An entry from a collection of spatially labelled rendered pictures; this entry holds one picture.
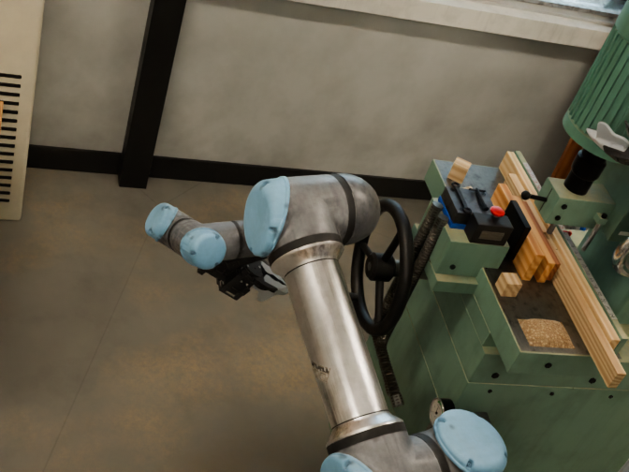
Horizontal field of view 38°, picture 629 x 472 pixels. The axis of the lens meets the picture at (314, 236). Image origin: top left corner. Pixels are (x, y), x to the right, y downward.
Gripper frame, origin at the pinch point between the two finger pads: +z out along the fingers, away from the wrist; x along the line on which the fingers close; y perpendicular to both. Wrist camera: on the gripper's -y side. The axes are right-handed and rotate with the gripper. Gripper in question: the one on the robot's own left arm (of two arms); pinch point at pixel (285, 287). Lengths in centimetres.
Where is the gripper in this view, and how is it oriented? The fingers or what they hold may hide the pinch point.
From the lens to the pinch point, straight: 199.2
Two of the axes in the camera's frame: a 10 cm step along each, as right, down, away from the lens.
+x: 1.6, 6.7, -7.2
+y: -7.2, 5.8, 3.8
